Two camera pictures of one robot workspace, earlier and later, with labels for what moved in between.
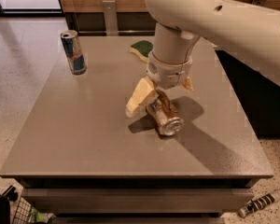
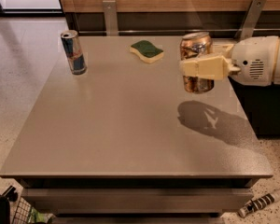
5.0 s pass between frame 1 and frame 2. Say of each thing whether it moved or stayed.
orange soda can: moved
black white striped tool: stayed
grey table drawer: stayed
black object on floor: stayed
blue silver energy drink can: stayed
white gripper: moved
